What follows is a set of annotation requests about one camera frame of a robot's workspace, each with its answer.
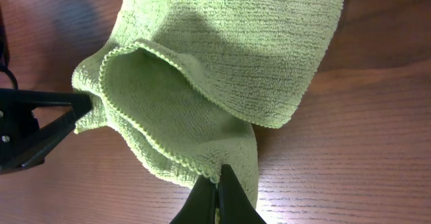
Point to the green microfiber cloth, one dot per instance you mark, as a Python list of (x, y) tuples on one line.
[(185, 81)]

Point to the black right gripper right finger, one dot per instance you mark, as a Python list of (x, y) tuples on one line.
[(235, 207)]

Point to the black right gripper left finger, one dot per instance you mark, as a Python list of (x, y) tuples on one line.
[(200, 206)]

